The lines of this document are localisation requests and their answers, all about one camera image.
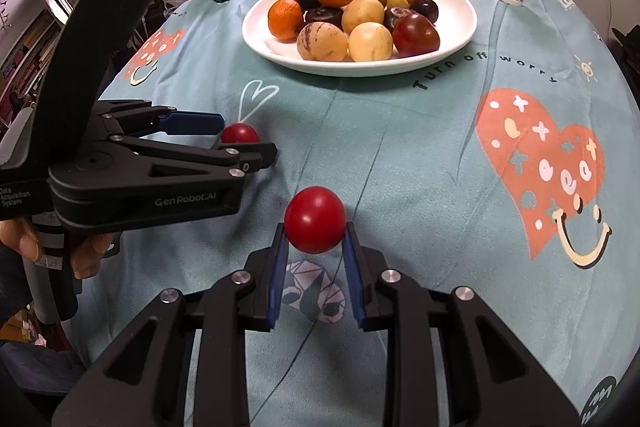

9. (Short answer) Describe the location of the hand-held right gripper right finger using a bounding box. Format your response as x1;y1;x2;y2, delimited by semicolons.
341;223;581;427

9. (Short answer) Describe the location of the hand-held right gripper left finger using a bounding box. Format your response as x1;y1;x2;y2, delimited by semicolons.
52;223;291;427

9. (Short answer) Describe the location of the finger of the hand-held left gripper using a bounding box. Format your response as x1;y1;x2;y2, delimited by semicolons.
95;99;226;140
107;134;278;182

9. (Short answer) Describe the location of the red cherry tomato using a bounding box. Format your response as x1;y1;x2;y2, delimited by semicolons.
220;123;261;145
284;187;347;254

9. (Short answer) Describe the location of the striped pepino melon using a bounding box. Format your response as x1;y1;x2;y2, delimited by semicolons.
296;22;348;62

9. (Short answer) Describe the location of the dark brown mangosteen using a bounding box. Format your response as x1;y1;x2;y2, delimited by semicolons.
383;7;413;32
305;5;345;28

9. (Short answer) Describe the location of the yellow round fruit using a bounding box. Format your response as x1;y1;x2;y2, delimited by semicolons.
341;0;386;35
348;22;394;62

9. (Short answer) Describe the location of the white oval plate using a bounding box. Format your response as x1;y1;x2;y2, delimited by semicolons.
242;0;477;78

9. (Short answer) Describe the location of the person's left hand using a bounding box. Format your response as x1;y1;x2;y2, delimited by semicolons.
0;218;120;280

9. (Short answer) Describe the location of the light blue printed tablecloth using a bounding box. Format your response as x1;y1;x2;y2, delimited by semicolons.
75;0;636;427

